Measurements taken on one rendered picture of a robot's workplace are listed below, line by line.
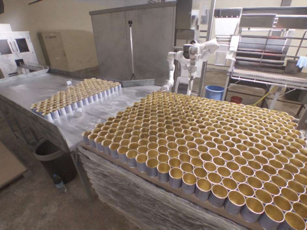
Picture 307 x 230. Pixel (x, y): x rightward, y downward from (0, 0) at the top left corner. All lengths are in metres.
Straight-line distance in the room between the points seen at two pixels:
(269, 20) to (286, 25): 0.28
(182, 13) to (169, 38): 0.62
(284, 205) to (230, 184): 0.22
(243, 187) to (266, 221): 0.15
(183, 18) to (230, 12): 0.96
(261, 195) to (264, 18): 3.08
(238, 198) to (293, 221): 0.21
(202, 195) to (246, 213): 0.18
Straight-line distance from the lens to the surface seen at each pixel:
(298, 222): 0.86
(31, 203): 2.53
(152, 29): 3.64
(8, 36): 6.14
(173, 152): 0.91
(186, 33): 3.14
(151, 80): 2.29
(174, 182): 0.78
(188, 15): 3.05
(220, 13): 3.58
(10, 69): 6.14
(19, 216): 2.49
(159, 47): 3.56
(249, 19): 3.51
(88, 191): 1.99
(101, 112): 1.58
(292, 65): 4.47
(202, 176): 0.86
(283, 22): 3.54
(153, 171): 0.82
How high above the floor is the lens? 1.79
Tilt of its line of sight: 30 degrees down
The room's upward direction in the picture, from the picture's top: straight up
